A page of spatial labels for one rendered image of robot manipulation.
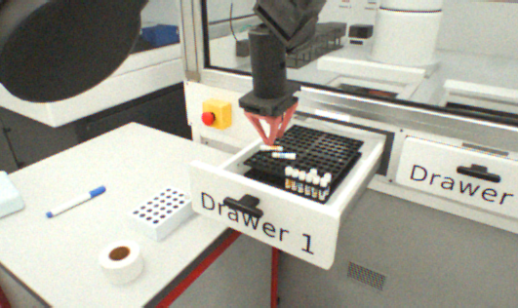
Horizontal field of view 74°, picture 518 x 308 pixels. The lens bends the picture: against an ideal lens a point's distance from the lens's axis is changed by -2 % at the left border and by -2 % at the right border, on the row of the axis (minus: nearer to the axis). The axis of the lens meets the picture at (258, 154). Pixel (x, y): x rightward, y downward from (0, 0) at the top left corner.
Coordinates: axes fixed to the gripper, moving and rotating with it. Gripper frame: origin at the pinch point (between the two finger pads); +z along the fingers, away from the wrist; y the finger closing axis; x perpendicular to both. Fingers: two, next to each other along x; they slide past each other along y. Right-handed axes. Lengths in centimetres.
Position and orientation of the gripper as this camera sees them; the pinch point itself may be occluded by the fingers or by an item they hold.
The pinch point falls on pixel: (273, 136)
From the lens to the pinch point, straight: 63.8
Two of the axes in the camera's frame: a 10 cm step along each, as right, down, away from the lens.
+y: 5.8, -5.1, 6.4
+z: 0.8, 8.1, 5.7
